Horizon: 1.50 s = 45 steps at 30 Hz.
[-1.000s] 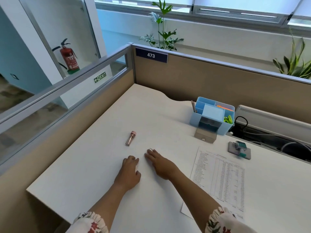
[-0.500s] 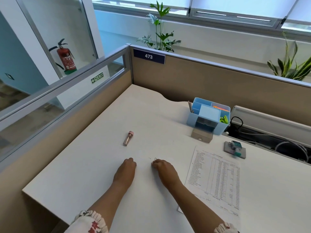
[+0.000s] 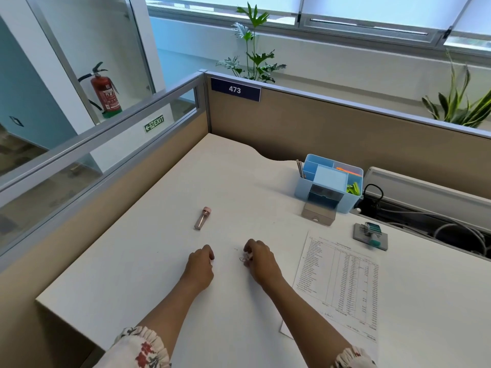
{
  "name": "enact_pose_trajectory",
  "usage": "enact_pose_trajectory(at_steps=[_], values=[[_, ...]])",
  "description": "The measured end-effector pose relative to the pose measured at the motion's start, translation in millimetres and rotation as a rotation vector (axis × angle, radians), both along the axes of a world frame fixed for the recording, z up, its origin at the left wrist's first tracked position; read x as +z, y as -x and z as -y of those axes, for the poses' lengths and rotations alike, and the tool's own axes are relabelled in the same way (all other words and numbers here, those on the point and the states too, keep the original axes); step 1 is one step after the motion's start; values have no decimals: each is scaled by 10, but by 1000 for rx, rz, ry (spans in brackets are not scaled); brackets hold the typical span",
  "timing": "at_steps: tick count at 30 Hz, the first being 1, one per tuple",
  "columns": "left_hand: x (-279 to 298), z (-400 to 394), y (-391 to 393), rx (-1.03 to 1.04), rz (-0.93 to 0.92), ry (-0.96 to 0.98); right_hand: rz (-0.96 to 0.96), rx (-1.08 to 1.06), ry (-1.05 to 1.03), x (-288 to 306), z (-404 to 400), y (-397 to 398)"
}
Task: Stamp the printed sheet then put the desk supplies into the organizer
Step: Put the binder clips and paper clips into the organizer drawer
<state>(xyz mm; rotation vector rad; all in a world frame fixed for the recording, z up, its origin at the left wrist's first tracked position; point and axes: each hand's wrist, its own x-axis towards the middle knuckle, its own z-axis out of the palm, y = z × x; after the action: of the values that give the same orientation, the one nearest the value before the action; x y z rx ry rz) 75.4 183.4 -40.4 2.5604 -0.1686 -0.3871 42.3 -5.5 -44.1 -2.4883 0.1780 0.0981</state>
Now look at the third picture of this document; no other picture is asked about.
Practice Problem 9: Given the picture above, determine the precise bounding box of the person's right hand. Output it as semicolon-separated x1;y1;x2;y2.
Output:
242;238;285;289

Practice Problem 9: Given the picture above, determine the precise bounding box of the person's left hand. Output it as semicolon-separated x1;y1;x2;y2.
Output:
180;244;215;292

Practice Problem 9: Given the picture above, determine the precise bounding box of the clear pink lead tube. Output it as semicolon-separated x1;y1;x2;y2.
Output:
194;206;212;231

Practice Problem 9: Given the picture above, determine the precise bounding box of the printed paper sheet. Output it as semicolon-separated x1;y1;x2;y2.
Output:
279;231;383;364

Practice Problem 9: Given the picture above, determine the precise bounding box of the grey stamp pad case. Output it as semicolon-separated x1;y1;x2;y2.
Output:
352;222;389;251

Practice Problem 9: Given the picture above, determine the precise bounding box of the blue desk organizer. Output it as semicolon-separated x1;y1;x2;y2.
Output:
294;153;364;214

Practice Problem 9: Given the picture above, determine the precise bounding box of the green date stamp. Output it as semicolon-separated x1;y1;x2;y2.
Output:
363;221;383;248

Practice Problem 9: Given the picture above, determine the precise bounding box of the person's right forearm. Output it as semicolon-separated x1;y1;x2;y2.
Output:
262;278;355;359

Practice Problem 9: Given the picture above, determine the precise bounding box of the person's left forearm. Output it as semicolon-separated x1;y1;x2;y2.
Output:
134;279;210;357

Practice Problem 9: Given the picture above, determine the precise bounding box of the white desk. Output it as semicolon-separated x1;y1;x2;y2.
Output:
35;133;491;368

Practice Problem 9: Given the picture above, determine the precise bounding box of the white floral dress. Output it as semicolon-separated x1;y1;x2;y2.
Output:
94;326;378;368

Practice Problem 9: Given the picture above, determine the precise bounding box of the glass topped side partition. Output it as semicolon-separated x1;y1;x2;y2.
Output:
0;71;211;368

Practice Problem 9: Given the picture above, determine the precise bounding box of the beige partition panel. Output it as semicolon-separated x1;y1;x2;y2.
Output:
197;71;491;190

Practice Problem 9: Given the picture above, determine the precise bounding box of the green exit sign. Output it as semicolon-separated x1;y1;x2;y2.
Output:
144;113;166;134

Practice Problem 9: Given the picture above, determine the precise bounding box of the dark blue number sign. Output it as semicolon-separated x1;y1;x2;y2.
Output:
210;77;262;103

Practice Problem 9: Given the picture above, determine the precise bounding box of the red fire extinguisher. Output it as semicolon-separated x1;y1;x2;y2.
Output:
78;61;123;119

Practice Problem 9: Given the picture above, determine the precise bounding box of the leafy green plant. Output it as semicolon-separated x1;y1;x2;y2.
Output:
215;2;287;84

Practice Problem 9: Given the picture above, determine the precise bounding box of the green snake plant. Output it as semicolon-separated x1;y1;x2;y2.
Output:
421;49;491;129

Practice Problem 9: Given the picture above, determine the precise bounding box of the black cable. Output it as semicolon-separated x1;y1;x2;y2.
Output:
362;183;384;213

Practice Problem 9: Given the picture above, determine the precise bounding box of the grey desk cable tray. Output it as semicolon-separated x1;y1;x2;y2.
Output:
359;187;491;261

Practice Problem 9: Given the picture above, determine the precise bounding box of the flat grey cable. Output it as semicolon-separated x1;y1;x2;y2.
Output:
382;210;445;221

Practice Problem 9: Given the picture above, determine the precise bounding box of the grey cable tray lid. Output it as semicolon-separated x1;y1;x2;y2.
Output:
362;166;491;223

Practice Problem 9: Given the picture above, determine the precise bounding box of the looped grey cable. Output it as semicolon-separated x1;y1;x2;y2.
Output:
433;223;488;257

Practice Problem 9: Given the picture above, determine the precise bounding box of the grey window frame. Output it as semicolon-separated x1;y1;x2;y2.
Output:
145;0;491;56

